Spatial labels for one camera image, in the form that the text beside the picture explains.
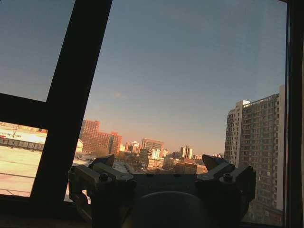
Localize low pale flat-roofed building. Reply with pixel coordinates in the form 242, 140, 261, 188
0, 121, 48, 198

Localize grey mid-rise office building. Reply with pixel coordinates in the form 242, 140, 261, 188
141, 137, 165, 153

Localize dark window frame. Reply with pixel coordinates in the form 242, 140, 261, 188
0, 0, 304, 228

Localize pale twin tower building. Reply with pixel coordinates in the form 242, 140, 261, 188
179, 145, 194, 160

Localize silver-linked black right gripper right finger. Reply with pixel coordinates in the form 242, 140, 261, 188
194, 154, 257, 205

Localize red brick building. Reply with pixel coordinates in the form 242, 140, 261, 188
79, 119, 123, 156

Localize tall grey apartment tower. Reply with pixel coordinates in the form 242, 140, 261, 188
224, 84, 286, 226

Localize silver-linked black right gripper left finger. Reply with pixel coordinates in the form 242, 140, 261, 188
68, 154, 137, 222

